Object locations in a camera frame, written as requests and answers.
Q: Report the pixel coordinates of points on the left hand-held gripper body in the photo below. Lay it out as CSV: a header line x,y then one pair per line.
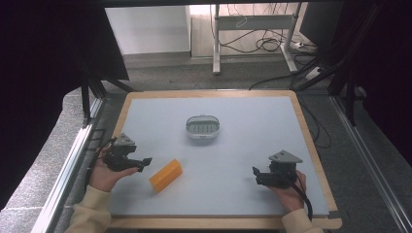
x,y
119,153

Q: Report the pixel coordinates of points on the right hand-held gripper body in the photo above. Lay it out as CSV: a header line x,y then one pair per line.
x,y
284,168

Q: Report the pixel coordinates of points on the person's left hand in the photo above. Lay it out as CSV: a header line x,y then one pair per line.
x,y
105,178

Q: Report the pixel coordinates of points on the person's right hand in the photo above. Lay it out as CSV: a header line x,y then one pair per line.
x,y
290,197

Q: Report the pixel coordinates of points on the orange soap bar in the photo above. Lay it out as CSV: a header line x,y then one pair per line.
x,y
165,175

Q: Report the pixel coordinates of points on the grey table mat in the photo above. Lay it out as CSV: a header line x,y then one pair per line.
x,y
226,161

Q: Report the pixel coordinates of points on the white soap dish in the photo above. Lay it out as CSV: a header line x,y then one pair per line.
x,y
202,127

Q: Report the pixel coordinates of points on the wooden table board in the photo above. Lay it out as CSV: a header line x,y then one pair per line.
x,y
210,222

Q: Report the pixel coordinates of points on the black metal stand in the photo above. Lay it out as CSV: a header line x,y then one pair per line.
x,y
94,87
343,64

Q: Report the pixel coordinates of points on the white power strip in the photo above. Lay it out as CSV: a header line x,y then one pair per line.
x,y
313,73

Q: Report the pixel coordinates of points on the black curtain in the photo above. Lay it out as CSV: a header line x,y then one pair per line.
x,y
39,81
385,71

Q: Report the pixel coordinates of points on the white cabinet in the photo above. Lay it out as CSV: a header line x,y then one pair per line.
x,y
149,29

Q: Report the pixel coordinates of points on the silver metal rail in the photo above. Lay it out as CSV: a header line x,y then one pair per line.
x,y
372,165
64,171

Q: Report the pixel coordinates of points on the white desk frame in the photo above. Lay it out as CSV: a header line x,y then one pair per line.
x,y
252,22

